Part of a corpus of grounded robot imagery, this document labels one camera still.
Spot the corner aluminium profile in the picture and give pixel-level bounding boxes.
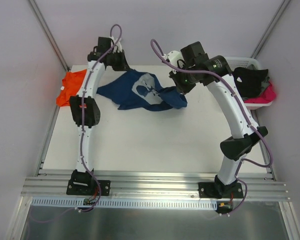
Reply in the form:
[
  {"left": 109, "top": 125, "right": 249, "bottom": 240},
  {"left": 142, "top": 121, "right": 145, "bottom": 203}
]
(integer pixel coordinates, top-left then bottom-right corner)
[
  {"left": 250, "top": 0, "right": 293, "bottom": 59},
  {"left": 27, "top": 0, "right": 70, "bottom": 72}
]

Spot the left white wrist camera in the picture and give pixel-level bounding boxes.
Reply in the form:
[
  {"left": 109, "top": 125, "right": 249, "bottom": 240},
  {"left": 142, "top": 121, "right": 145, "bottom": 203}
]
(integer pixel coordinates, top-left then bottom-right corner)
[{"left": 110, "top": 36, "right": 123, "bottom": 53}]

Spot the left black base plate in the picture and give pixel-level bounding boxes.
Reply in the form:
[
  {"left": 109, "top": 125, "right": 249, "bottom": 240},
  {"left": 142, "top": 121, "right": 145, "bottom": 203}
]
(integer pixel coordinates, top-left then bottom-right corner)
[{"left": 66, "top": 180, "right": 111, "bottom": 196}]

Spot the left corner aluminium profile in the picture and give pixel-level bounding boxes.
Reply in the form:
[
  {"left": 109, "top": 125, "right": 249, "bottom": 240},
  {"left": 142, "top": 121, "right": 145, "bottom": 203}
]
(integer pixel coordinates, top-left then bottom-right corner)
[{"left": 27, "top": 0, "right": 70, "bottom": 72}]

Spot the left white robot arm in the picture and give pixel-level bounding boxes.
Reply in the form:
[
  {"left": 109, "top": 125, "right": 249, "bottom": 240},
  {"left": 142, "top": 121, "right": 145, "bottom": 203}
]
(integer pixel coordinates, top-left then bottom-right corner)
[{"left": 66, "top": 36, "right": 130, "bottom": 196}]

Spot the orange folded t-shirt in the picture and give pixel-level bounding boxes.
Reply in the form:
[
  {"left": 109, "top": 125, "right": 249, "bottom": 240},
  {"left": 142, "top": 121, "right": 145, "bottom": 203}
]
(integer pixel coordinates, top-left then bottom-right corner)
[{"left": 56, "top": 69, "right": 87, "bottom": 107}]

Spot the white plastic laundry basket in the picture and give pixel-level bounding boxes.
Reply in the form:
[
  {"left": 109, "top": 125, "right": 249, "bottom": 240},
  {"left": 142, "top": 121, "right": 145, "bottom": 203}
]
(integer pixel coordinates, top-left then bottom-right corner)
[{"left": 226, "top": 56, "right": 277, "bottom": 110}]

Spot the black t-shirt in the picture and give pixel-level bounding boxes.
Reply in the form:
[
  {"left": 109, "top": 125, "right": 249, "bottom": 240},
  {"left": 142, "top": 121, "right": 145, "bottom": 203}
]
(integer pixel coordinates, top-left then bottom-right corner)
[{"left": 232, "top": 67, "right": 263, "bottom": 99}]

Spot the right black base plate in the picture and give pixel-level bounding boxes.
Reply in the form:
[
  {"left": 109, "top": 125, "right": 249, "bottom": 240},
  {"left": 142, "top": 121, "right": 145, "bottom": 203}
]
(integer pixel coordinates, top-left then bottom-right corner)
[{"left": 198, "top": 182, "right": 244, "bottom": 199}]

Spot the pink t-shirt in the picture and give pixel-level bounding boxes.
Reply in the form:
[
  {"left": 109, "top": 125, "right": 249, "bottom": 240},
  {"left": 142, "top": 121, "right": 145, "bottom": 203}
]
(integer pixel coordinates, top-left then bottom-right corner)
[{"left": 244, "top": 82, "right": 277, "bottom": 107}]

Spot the right corner aluminium profile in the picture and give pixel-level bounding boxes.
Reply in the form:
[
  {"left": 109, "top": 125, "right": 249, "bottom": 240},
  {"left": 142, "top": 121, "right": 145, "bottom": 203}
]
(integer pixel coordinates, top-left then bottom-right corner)
[{"left": 250, "top": 0, "right": 293, "bottom": 59}]

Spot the aluminium mounting rail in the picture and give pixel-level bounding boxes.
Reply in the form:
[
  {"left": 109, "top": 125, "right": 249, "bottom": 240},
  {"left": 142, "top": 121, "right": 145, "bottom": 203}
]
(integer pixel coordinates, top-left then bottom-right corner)
[{"left": 21, "top": 169, "right": 292, "bottom": 202}]

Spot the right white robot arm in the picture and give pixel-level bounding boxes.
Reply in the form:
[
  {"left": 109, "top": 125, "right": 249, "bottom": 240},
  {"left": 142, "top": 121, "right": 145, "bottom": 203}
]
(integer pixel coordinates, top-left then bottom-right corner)
[{"left": 166, "top": 41, "right": 268, "bottom": 199}]

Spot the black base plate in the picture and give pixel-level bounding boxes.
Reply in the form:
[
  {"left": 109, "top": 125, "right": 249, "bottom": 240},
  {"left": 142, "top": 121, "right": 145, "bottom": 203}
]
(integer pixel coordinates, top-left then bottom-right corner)
[
  {"left": 198, "top": 182, "right": 244, "bottom": 199},
  {"left": 66, "top": 180, "right": 111, "bottom": 196}
]

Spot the white slotted cable duct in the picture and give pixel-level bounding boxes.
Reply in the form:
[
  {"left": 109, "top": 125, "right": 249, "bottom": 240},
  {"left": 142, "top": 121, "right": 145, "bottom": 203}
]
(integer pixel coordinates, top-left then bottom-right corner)
[{"left": 32, "top": 197, "right": 217, "bottom": 211}]

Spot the navy blue t-shirt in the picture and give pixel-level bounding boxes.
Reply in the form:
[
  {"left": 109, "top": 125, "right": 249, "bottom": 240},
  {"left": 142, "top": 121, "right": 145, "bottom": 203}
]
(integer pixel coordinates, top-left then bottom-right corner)
[{"left": 97, "top": 69, "right": 188, "bottom": 112}]

